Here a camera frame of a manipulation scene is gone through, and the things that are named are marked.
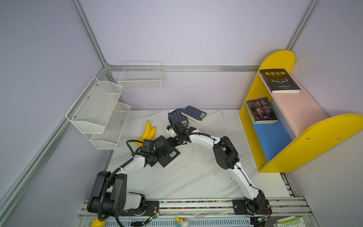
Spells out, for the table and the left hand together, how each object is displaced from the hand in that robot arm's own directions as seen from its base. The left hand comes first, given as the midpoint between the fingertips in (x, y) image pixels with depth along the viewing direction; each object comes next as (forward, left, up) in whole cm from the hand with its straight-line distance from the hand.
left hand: (163, 156), depth 90 cm
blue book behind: (+37, -7, -1) cm, 37 cm away
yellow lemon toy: (-35, +29, 0) cm, 45 cm away
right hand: (+8, -1, -1) cm, 9 cm away
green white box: (-34, -66, +2) cm, 74 cm away
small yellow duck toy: (-35, -13, 0) cm, 37 cm away
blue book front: (+39, -22, 0) cm, 44 cm away
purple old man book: (+28, -67, +14) cm, 74 cm away
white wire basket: (+45, +14, +31) cm, 56 cm away
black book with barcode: (+3, -2, 0) cm, 4 cm away
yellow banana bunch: (+16, +12, +2) cm, 20 cm away
